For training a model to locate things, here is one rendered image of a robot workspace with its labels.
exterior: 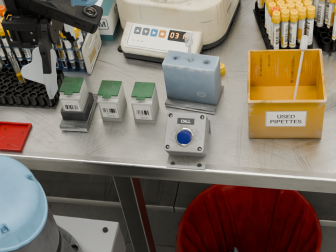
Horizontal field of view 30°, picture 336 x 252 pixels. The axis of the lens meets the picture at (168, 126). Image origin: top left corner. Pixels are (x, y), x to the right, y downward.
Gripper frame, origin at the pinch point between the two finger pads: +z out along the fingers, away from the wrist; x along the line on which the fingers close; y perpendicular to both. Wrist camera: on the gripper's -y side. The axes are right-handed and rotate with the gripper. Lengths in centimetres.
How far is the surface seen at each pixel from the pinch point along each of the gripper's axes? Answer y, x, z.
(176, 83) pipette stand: -19.2, -3.9, 6.6
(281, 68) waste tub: -38.5, -8.5, 6.3
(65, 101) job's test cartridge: 0.9, 2.4, 5.7
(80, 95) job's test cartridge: -1.9, 1.6, 4.8
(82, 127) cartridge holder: -1.8, 4.5, 10.5
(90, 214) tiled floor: 23, -33, 99
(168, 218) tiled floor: -3, -33, 99
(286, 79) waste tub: -39.7, -8.5, 9.4
